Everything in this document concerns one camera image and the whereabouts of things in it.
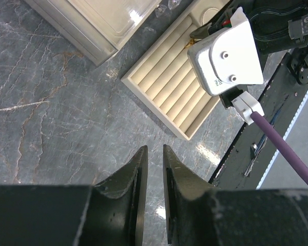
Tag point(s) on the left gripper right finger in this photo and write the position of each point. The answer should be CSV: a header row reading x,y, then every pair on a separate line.
x,y
189,219

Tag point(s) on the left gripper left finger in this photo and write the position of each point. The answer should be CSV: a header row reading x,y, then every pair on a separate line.
x,y
114,209

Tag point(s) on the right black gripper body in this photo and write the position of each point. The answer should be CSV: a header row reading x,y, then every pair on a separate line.
x,y
276,25

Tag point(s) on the beige jewelry box with lid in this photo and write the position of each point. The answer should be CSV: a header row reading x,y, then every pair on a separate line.
x,y
98,29

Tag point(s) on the beige jewelry tray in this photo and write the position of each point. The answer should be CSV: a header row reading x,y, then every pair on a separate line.
x,y
164,80

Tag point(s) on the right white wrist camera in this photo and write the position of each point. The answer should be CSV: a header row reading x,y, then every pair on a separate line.
x,y
227,58

